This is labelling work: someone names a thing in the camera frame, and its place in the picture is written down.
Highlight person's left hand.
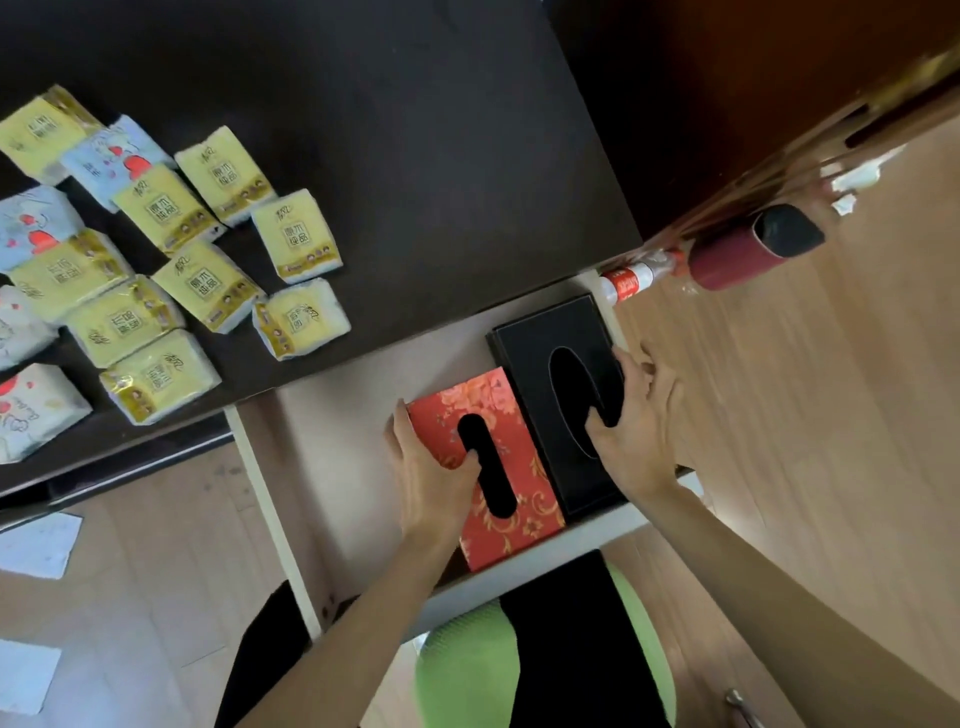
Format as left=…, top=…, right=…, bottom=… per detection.
left=384, top=399, right=483, bottom=543

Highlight person's right hand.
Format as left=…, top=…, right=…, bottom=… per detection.
left=585, top=345, right=687, bottom=505

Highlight red floral tissue box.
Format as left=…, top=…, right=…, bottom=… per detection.
left=405, top=366, right=567, bottom=575

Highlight black tissue box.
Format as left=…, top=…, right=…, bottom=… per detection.
left=487, top=294, right=631, bottom=525

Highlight person's right forearm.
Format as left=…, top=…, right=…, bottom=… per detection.
left=633, top=480, right=960, bottom=728

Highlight person's left forearm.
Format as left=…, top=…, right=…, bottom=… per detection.
left=238, top=525, right=465, bottom=728

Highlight white pull-out desk tray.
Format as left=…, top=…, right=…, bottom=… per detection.
left=225, top=270, right=706, bottom=642

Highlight clear bottle with red label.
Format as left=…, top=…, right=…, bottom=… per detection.
left=597, top=251, right=687, bottom=307

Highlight green chair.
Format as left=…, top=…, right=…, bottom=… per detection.
left=414, top=558, right=678, bottom=728

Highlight person's black trouser leg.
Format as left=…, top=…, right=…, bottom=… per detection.
left=213, top=581, right=312, bottom=728
left=498, top=549, right=672, bottom=728

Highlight maroon cylinder with black cap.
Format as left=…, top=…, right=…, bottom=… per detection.
left=686, top=204, right=826, bottom=292

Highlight group of yellow tissue packets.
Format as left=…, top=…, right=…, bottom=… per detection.
left=0, top=84, right=352, bottom=427

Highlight white crumpled scraps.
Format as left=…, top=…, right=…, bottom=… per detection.
left=821, top=146, right=909, bottom=219

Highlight brown wooden cabinet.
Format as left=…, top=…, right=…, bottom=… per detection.
left=547, top=0, right=960, bottom=241

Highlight white paper sheet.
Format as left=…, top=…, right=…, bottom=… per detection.
left=0, top=512, right=84, bottom=581
left=0, top=639, right=63, bottom=717

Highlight white heart-print tissue pack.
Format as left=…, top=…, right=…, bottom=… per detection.
left=0, top=185, right=86, bottom=275
left=60, top=114, right=177, bottom=215
left=0, top=285, right=60, bottom=372
left=0, top=363, right=93, bottom=466

